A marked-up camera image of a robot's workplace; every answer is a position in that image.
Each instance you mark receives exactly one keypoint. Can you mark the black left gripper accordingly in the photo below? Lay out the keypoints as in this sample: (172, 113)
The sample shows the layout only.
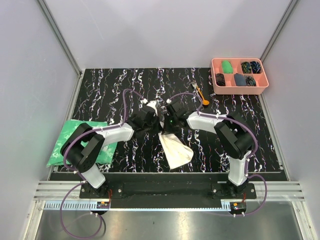
(157, 125)

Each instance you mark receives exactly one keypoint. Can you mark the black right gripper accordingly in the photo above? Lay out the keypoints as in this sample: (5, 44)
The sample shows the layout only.
(166, 129)

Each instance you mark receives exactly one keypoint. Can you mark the white cloth napkin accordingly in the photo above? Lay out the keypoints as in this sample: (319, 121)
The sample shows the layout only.
(176, 153)

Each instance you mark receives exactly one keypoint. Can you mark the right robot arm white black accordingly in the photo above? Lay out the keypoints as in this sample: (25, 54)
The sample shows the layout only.
(236, 138)

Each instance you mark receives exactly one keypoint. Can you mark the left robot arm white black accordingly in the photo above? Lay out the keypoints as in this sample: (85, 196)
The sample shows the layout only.
(82, 148)

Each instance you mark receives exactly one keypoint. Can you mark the orange plastic spoon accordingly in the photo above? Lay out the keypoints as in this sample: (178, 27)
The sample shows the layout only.
(203, 100)

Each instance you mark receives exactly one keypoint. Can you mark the silver metal fork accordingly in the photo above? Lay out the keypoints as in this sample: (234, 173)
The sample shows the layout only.
(195, 86)

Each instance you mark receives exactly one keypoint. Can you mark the black marble pattern mat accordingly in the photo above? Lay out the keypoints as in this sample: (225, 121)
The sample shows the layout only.
(104, 94)

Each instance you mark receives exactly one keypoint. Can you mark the dark brown rolled cloth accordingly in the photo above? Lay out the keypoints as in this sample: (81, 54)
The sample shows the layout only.
(220, 80)

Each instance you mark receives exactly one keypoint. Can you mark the pink compartment tray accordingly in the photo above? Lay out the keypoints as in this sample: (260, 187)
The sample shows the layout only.
(231, 88)

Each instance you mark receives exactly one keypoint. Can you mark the green rolled cloth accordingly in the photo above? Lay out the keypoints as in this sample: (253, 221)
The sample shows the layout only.
(226, 67)

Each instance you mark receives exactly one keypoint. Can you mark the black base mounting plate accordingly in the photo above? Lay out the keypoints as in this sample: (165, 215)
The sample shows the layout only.
(168, 191)

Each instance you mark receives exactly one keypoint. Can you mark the blue grey rolled cloth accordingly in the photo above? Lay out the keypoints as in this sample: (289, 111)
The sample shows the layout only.
(239, 80)

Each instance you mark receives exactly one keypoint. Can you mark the dark teal patterned roll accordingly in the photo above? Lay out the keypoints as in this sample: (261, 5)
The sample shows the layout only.
(250, 81)

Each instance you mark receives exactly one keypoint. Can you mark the dark green patterned roll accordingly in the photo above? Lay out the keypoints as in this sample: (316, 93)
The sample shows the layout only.
(246, 67)

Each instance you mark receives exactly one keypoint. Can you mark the dark blue patterned roll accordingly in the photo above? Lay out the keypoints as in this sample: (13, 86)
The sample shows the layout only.
(255, 67)

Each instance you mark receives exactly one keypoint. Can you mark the left aluminium frame post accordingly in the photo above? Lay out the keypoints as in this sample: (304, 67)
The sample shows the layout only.
(58, 35)

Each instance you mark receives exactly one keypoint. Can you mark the aluminium frame post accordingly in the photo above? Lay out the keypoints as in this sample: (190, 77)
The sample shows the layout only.
(279, 28)
(58, 35)

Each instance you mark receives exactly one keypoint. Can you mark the right aluminium frame post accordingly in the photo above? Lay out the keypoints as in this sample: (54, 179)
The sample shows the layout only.
(279, 28)

